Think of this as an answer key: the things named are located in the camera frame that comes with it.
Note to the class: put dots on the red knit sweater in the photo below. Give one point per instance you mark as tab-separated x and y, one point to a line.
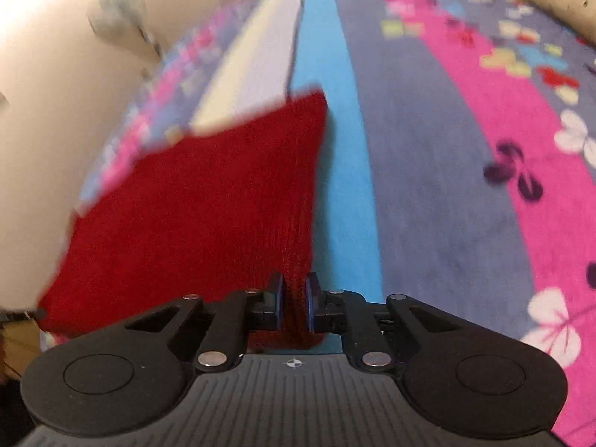
209	205

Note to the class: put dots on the white standing fan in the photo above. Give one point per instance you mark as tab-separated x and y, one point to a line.
116	9

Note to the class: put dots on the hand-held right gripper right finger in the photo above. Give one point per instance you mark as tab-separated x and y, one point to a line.
311	302

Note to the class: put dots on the floral striped bed sheet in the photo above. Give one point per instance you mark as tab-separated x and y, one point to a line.
419	195

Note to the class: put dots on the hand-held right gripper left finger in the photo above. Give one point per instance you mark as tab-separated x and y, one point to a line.
278	302

